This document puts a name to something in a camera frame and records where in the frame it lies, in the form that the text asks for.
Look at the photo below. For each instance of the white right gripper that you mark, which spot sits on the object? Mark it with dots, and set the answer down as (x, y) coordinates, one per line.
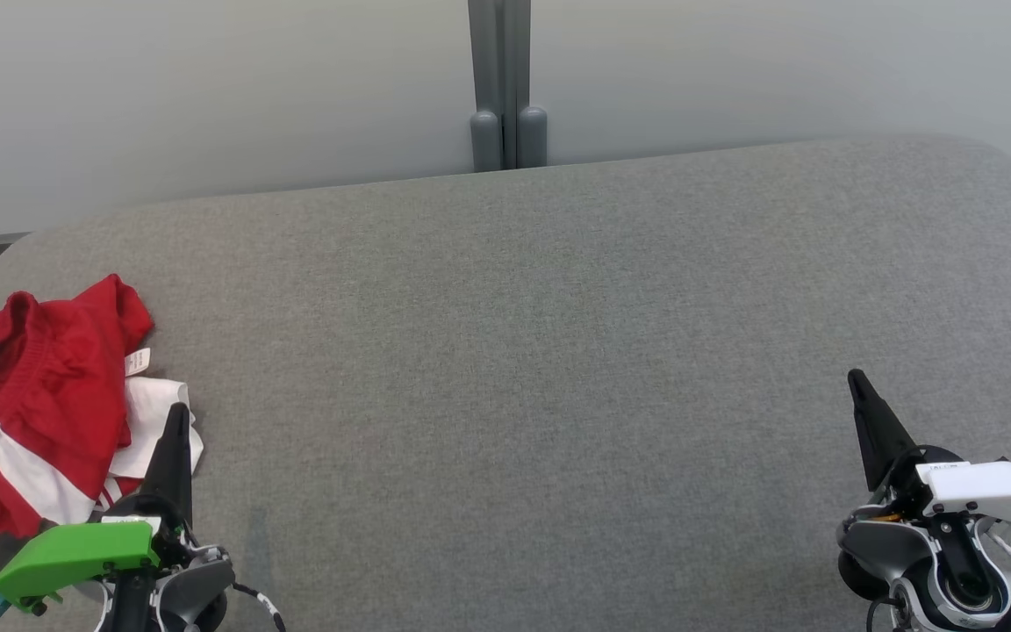
(997, 491)

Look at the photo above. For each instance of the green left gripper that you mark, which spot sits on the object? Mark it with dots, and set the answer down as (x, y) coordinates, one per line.
(75, 553)

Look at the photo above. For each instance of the red shorts with white stripes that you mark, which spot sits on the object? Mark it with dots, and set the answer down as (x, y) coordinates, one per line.
(32, 421)

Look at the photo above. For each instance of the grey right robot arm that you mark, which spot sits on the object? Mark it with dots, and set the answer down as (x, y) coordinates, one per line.
(892, 544)

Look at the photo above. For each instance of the grey double partition post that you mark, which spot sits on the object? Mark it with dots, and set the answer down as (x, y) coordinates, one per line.
(508, 79)

